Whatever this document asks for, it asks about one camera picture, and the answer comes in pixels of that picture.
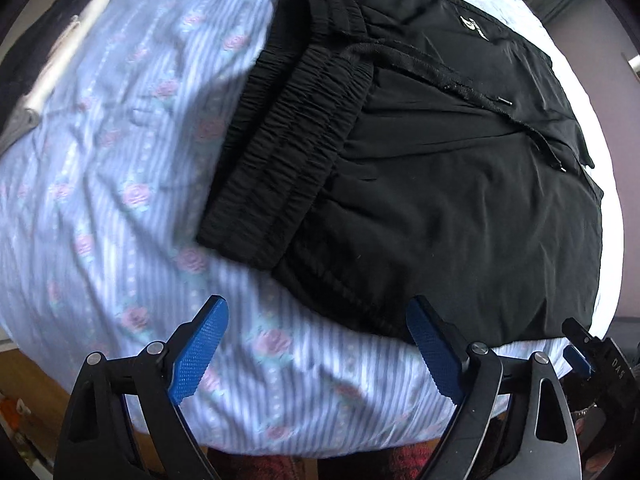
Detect folded dark clothes stack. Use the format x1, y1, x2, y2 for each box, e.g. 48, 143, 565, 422
1, 0, 110, 152

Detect blue floral striped bedsheet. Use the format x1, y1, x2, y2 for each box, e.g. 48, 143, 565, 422
0, 0, 626, 460

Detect black pants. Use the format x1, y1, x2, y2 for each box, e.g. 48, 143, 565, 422
196, 0, 602, 347

